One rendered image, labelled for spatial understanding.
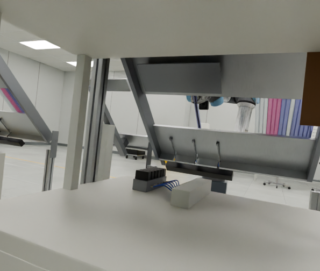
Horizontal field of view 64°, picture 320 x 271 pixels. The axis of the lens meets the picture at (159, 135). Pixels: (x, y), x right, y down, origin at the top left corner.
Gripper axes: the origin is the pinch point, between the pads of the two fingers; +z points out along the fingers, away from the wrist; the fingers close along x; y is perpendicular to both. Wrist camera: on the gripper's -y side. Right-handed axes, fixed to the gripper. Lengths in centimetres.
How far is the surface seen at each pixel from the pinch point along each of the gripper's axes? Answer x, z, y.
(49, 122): -759, -524, -343
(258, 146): 27.7, 6.4, -15.1
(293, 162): 41.6, 4.7, -21.9
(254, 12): 28, 57, 41
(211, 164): 7.9, 6.2, -27.9
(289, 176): 40.5, 6.6, -27.9
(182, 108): -224, -565, -268
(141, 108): -19.2, 15.3, 3.0
